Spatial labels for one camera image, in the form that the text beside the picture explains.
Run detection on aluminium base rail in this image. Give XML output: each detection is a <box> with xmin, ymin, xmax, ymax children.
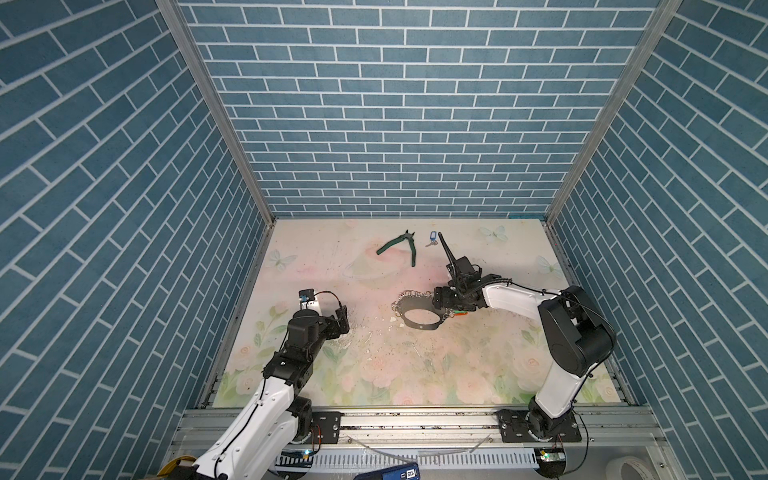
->
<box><xmin>165</xmin><ymin>404</ymin><xmax>666</xmax><ymax>460</ymax></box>

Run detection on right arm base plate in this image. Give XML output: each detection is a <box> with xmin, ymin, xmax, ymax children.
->
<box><xmin>495</xmin><ymin>409</ymin><xmax>582</xmax><ymax>443</ymax></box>

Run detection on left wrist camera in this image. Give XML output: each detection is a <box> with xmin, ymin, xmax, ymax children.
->
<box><xmin>299</xmin><ymin>288</ymin><xmax>322</xmax><ymax>315</ymax></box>

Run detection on white cable duct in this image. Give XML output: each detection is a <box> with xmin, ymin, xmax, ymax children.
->
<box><xmin>272</xmin><ymin>448</ymin><xmax>539</xmax><ymax>473</ymax></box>

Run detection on blue tagged key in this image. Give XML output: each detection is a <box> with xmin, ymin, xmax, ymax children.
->
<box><xmin>425</xmin><ymin>231</ymin><xmax>439</xmax><ymax>248</ymax></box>

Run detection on yellow tape roll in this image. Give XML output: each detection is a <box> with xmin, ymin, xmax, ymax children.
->
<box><xmin>156</xmin><ymin>455</ymin><xmax>196</xmax><ymax>478</ymax></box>

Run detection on green handled pliers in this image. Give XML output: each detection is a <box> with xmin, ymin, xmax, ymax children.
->
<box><xmin>376</xmin><ymin>230</ymin><xmax>417</xmax><ymax>268</ymax></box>

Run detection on metal key organizer ring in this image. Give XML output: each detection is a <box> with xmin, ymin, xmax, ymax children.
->
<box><xmin>392</xmin><ymin>290</ymin><xmax>452</xmax><ymax>332</ymax></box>

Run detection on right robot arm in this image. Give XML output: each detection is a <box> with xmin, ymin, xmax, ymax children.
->
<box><xmin>432</xmin><ymin>274</ymin><xmax>616</xmax><ymax>441</ymax></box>

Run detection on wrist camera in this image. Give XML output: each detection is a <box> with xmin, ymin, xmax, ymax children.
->
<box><xmin>299</xmin><ymin>288</ymin><xmax>322</xmax><ymax>315</ymax></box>
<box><xmin>452</xmin><ymin>256</ymin><xmax>482</xmax><ymax>284</ymax></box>

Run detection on white tape roll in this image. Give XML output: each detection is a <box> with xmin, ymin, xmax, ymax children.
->
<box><xmin>605</xmin><ymin>456</ymin><xmax>656</xmax><ymax>480</ymax></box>

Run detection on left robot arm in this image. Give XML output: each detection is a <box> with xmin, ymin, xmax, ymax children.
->
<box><xmin>158</xmin><ymin>300</ymin><xmax>350</xmax><ymax>479</ymax></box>

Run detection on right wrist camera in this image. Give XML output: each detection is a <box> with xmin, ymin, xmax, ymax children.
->
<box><xmin>452</xmin><ymin>256</ymin><xmax>482</xmax><ymax>284</ymax></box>

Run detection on blue device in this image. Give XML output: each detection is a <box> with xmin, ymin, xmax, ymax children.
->
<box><xmin>354</xmin><ymin>463</ymin><xmax>421</xmax><ymax>480</ymax></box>

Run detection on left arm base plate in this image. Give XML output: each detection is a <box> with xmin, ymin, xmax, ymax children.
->
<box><xmin>293</xmin><ymin>411</ymin><xmax>342</xmax><ymax>445</ymax></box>

